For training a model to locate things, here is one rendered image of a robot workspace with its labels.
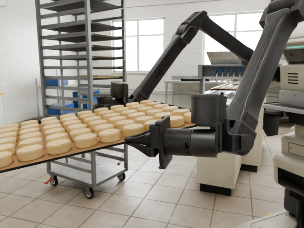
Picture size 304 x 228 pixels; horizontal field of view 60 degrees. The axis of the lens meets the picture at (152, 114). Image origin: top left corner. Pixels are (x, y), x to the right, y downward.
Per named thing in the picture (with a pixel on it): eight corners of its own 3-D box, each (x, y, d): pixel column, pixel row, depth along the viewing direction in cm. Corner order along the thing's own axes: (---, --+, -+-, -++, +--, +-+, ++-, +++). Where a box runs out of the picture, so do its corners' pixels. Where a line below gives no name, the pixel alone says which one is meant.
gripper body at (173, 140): (155, 169, 55) (191, 172, 53) (152, 122, 53) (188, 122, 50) (165, 158, 61) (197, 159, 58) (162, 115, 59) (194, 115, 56)
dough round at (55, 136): (61, 147, 60) (59, 138, 59) (42, 147, 61) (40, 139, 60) (73, 140, 64) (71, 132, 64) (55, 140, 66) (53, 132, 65)
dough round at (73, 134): (95, 137, 64) (93, 130, 64) (75, 143, 61) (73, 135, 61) (87, 134, 68) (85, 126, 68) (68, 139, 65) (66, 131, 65)
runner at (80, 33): (93, 35, 210) (93, 30, 209) (91, 34, 207) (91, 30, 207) (43, 39, 243) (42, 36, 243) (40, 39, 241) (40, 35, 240)
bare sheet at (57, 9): (120, 8, 239) (120, 7, 238) (87, -2, 205) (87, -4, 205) (74, 15, 270) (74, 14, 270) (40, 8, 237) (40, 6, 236)
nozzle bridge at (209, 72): (203, 92, 332) (204, 64, 326) (265, 94, 303) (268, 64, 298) (197, 94, 302) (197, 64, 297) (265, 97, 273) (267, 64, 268)
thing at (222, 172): (211, 166, 310) (213, 90, 295) (241, 171, 296) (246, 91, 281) (195, 191, 246) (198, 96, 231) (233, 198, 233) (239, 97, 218)
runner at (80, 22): (93, 23, 208) (92, 19, 208) (90, 22, 206) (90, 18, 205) (42, 29, 242) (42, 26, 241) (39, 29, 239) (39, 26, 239)
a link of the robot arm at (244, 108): (316, 2, 64) (276, 15, 73) (305, -16, 61) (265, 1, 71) (254, 162, 53) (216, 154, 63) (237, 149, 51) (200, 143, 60)
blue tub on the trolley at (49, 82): (50, 85, 562) (49, 77, 560) (66, 85, 552) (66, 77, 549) (40, 86, 534) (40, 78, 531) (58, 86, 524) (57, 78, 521)
